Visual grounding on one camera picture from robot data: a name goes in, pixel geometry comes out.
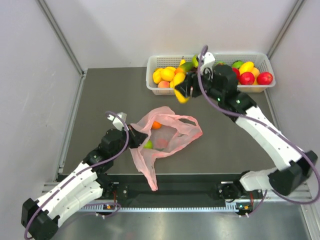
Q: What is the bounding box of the orange fruit in bag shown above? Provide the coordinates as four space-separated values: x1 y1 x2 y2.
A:
151 121 162 130

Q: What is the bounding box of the white plastic basket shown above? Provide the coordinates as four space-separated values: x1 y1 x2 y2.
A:
213 51 276 93
146 54 196 95

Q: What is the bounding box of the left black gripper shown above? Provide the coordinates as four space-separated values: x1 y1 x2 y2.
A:
111 124 148 159

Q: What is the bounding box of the green lime in bag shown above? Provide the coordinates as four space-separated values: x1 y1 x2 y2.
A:
143 140 153 149

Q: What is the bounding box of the red apple front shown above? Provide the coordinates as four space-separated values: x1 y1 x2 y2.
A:
239 72 255 85

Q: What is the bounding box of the red fruit in bag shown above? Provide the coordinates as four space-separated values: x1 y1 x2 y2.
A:
155 138 169 149

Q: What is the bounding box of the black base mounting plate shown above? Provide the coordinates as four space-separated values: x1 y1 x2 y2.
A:
108 173 249 200

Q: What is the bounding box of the yellow mango right basket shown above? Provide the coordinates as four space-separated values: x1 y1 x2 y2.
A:
238 61 255 75

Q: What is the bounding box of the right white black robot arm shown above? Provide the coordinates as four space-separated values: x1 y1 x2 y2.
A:
174 64 318 198

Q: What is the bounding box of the right white plastic basket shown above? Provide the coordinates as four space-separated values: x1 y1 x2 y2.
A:
213 51 276 93

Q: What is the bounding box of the left white plastic basket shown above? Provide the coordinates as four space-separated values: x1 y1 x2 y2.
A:
146 54 196 95

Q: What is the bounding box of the green pear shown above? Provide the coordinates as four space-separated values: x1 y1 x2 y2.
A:
191 54 199 68

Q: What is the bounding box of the red apple far right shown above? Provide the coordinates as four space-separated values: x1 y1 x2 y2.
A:
256 72 274 85

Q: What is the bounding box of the yellow mango from bag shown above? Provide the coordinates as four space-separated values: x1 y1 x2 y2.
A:
173 72 189 104

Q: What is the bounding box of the red apple middle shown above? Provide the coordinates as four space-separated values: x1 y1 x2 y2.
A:
232 67 240 80

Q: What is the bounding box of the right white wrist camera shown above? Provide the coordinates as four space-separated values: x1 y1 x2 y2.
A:
197 52 216 75

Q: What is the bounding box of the yellow lemon far left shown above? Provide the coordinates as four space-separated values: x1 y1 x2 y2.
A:
152 68 163 85

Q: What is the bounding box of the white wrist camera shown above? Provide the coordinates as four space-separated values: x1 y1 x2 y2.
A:
197 52 216 75
112 112 127 131

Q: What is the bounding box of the pink plastic bag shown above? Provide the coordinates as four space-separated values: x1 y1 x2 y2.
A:
130 106 203 192

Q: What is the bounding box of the green orange mango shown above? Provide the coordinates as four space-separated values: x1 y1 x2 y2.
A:
174 61 194 74

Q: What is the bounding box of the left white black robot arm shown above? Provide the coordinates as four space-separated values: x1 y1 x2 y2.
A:
21 125 148 240

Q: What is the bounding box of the yellow lemon left basket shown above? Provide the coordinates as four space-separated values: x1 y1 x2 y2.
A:
160 68 175 82

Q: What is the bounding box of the red apple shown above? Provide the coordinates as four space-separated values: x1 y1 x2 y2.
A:
239 72 255 85
256 72 274 85
232 67 240 80

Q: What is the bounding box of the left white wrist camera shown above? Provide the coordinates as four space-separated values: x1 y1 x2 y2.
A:
112 112 127 131

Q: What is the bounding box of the grey slotted cable duct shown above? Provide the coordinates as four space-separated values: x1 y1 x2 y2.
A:
79 201 252 213

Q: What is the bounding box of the peach fruit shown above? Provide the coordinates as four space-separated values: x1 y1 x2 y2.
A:
157 80 170 89

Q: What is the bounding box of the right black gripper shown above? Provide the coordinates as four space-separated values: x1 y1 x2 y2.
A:
176 65 223 102

